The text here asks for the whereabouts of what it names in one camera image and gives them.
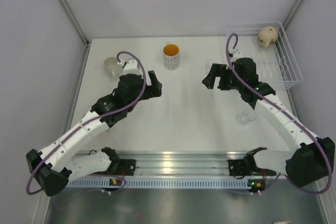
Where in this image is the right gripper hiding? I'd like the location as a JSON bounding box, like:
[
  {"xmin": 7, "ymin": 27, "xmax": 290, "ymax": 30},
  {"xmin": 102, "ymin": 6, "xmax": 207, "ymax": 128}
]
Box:
[{"xmin": 203, "ymin": 63, "xmax": 244, "ymax": 92}]

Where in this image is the floral mug orange inside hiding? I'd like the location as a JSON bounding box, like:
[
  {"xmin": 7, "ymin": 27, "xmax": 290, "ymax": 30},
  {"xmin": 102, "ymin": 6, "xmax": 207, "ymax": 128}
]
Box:
[{"xmin": 163, "ymin": 42, "xmax": 180, "ymax": 70}]

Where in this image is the white speckled mug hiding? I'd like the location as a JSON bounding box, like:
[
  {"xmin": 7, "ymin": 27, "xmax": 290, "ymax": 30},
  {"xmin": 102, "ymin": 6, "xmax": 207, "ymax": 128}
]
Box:
[{"xmin": 103, "ymin": 57, "xmax": 123, "ymax": 79}]

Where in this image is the beige ceramic mug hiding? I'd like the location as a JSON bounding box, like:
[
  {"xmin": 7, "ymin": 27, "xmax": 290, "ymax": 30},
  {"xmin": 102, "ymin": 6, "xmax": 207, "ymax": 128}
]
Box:
[{"xmin": 257, "ymin": 26, "xmax": 278, "ymax": 49}]

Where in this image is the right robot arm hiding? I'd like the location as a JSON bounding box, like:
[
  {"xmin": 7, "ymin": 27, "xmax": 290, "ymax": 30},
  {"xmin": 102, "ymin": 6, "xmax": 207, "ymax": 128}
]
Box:
[{"xmin": 202, "ymin": 58, "xmax": 335, "ymax": 188}]

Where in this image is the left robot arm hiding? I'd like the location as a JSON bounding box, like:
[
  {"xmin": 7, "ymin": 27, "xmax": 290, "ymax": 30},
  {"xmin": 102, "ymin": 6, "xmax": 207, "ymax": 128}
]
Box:
[{"xmin": 26, "ymin": 71, "xmax": 162, "ymax": 196}]

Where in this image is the clear glass cup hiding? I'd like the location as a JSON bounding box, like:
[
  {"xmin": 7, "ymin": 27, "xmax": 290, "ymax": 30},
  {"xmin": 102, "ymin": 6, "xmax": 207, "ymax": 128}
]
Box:
[
  {"xmin": 205, "ymin": 59, "xmax": 216, "ymax": 74},
  {"xmin": 237, "ymin": 109, "xmax": 257, "ymax": 125}
]

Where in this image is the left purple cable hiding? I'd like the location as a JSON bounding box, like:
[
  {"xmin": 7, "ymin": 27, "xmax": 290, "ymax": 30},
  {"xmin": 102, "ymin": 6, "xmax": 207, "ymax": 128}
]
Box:
[{"xmin": 25, "ymin": 50, "xmax": 147, "ymax": 196}]

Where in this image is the purple cable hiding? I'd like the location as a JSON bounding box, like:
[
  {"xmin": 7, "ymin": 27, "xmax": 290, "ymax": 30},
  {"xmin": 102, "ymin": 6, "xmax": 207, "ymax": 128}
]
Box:
[
  {"xmin": 25, "ymin": 50, "xmax": 147, "ymax": 196},
  {"xmin": 226, "ymin": 33, "xmax": 334, "ymax": 195}
]

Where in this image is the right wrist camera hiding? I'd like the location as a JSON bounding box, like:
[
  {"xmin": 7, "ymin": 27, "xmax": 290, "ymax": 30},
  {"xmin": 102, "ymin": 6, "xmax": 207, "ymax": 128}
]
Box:
[{"xmin": 229, "ymin": 49, "xmax": 243, "ymax": 58}]

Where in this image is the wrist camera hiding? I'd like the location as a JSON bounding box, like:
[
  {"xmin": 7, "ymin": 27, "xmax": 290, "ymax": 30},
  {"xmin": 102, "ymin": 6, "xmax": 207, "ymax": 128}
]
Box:
[
  {"xmin": 123, "ymin": 60, "xmax": 141, "ymax": 75},
  {"xmin": 229, "ymin": 49, "xmax": 243, "ymax": 58}
]

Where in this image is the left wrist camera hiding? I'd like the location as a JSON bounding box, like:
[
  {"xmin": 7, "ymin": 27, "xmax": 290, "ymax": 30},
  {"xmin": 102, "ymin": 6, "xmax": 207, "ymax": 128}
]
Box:
[{"xmin": 123, "ymin": 60, "xmax": 141, "ymax": 75}]

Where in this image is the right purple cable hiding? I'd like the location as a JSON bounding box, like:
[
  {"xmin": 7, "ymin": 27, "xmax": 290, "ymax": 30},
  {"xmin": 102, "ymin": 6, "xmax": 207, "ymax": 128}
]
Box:
[{"xmin": 226, "ymin": 33, "xmax": 334, "ymax": 195}]

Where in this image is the white wire dish rack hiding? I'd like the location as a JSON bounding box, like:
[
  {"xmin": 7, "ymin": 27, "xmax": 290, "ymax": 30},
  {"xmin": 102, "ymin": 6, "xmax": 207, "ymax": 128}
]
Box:
[{"xmin": 218, "ymin": 21, "xmax": 303, "ymax": 90}]

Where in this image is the aluminium mounting rail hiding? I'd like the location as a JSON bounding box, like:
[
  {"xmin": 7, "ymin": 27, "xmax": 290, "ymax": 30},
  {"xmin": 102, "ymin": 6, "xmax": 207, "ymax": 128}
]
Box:
[{"xmin": 78, "ymin": 151, "xmax": 289, "ymax": 177}]

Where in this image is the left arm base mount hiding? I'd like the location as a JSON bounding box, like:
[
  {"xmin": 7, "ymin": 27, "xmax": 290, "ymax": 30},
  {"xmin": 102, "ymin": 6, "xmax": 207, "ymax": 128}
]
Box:
[{"xmin": 105, "ymin": 159, "xmax": 136, "ymax": 176}]

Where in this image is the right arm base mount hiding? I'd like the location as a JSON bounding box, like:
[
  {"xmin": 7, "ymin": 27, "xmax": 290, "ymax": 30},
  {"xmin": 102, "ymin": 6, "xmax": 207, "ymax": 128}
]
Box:
[{"xmin": 228, "ymin": 159, "xmax": 260, "ymax": 178}]

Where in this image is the perforated cable duct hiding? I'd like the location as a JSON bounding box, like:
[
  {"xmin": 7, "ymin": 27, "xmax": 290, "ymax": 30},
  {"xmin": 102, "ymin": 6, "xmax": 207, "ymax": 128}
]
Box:
[{"xmin": 67, "ymin": 177, "xmax": 251, "ymax": 189}]

